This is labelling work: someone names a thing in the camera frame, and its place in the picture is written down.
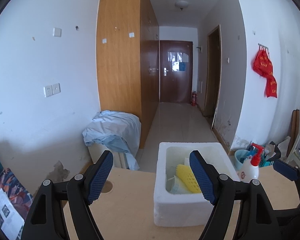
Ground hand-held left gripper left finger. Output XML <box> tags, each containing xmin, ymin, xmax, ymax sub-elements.
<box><xmin>20</xmin><ymin>150</ymin><xmax>114</xmax><ymax>240</ymax></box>

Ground white pump bottle red nozzle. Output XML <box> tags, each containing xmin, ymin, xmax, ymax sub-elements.
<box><xmin>237</xmin><ymin>144</ymin><xmax>265</xmax><ymax>183</ymax></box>

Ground red plastic bag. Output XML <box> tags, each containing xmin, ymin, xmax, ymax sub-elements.
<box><xmin>252</xmin><ymin>49</ymin><xmax>274</xmax><ymax>77</ymax></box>
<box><xmin>265</xmin><ymin>75</ymin><xmax>278</xmax><ymax>98</ymax></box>

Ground white foam box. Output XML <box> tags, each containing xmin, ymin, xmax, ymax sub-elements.
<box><xmin>154</xmin><ymin>142</ymin><xmax>242</xmax><ymax>228</ymax></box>

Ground light blue bed sheet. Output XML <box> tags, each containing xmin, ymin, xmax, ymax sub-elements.
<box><xmin>82</xmin><ymin>110</ymin><xmax>142</xmax><ymax>170</ymax></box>

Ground clear door notice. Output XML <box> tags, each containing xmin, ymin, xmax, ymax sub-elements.
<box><xmin>168</xmin><ymin>52</ymin><xmax>183</xmax><ymax>72</ymax></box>

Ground round ceiling lamp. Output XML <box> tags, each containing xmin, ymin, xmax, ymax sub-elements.
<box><xmin>175</xmin><ymin>1</ymin><xmax>190</xmax><ymax>11</ymax></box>

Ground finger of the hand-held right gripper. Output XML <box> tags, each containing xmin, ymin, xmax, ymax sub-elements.
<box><xmin>275</xmin><ymin>201</ymin><xmax>300</xmax><ymax>233</ymax></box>
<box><xmin>273</xmin><ymin>159</ymin><xmax>300</xmax><ymax>205</ymax></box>

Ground dark brown entrance door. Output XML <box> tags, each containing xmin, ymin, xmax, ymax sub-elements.
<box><xmin>159</xmin><ymin>40</ymin><xmax>193</xmax><ymax>103</ymax></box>

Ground yellow foam fruit net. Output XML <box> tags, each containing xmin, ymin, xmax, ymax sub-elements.
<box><xmin>175</xmin><ymin>164</ymin><xmax>202</xmax><ymax>193</ymax></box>

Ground blue face mask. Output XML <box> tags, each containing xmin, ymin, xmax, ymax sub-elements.
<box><xmin>168</xmin><ymin>176</ymin><xmax>188</xmax><ymax>194</ymax></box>

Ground wooden wardrobe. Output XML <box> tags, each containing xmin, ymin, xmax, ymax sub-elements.
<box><xmin>96</xmin><ymin>0</ymin><xmax>160</xmax><ymax>148</ymax></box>

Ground wooden side door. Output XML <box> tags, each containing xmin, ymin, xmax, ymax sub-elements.
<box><xmin>204</xmin><ymin>25</ymin><xmax>222</xmax><ymax>130</ymax></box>

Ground colourful printed paper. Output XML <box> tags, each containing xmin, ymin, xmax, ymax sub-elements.
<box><xmin>0</xmin><ymin>167</ymin><xmax>34</xmax><ymax>220</ymax></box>

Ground cardboard clutter pile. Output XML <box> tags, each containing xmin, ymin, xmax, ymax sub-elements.
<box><xmin>265</xmin><ymin>136</ymin><xmax>292</xmax><ymax>167</ymax></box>

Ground black and white booklet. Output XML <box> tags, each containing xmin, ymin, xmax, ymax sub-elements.
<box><xmin>0</xmin><ymin>189</ymin><xmax>25</xmax><ymax>240</ymax></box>

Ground wooden boards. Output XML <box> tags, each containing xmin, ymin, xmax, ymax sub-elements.
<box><xmin>289</xmin><ymin>109</ymin><xmax>300</xmax><ymax>155</ymax></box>

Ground teal plastic bucket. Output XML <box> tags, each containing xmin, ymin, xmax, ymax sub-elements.
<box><xmin>234</xmin><ymin>149</ymin><xmax>253</xmax><ymax>169</ymax></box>

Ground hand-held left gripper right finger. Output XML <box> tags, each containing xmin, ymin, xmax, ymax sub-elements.
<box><xmin>189</xmin><ymin>150</ymin><xmax>282</xmax><ymax>240</ymax></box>

